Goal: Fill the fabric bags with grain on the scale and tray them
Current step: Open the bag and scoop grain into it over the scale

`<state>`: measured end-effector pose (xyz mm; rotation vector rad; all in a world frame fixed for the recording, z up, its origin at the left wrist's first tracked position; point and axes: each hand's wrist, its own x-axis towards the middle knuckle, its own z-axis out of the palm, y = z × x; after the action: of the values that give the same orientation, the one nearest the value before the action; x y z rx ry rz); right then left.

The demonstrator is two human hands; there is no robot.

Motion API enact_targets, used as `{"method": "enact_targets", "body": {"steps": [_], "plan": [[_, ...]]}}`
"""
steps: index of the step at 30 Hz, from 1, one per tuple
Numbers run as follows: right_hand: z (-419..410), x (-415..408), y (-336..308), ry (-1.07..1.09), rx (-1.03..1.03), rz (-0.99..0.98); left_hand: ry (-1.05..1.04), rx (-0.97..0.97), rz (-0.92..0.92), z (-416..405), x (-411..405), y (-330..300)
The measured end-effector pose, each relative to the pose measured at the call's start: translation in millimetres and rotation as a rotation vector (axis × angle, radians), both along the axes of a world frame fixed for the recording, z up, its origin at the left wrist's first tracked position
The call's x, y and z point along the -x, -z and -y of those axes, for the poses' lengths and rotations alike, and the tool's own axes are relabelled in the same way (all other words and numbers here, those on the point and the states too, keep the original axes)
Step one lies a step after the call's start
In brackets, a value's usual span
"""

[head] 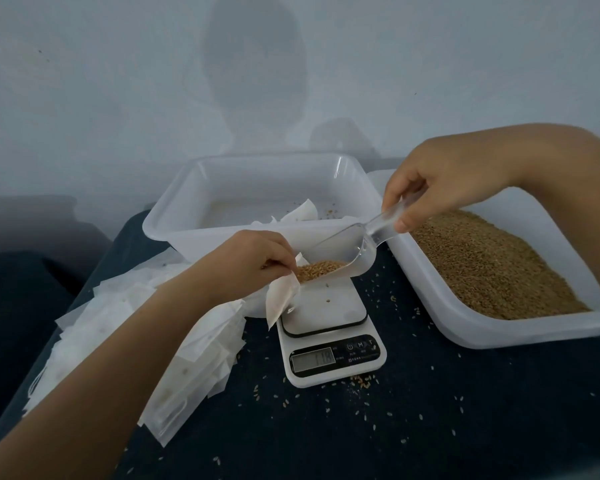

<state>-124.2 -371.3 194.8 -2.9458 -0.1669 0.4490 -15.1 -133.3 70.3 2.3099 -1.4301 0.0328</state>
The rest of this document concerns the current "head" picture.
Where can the clear plastic scoop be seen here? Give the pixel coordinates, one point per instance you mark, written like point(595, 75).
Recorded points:
point(345, 245)

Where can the brown grain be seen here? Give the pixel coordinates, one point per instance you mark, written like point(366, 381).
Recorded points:
point(500, 265)

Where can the white mesh bag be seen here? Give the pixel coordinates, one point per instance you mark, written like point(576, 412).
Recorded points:
point(264, 223)
point(280, 300)

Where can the white plastic tub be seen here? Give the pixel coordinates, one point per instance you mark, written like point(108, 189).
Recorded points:
point(220, 180)

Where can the person's right forearm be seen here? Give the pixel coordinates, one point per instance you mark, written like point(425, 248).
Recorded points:
point(580, 180)

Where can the person's left forearm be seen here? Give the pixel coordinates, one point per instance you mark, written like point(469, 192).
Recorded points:
point(90, 395)

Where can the dark blue tablecloth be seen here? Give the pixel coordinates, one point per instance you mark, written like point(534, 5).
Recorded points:
point(15, 325)
point(460, 415)

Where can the white digital kitchen scale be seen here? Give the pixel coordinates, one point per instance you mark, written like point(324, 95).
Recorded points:
point(330, 360)

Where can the person's left hand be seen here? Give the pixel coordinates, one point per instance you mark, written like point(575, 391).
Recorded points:
point(242, 265)

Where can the pile of white bags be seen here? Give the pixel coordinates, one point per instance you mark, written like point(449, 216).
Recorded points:
point(110, 335)

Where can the person's right hand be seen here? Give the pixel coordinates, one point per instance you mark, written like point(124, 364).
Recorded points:
point(455, 175)

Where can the white tray of grain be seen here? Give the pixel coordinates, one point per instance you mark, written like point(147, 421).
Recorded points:
point(450, 325)

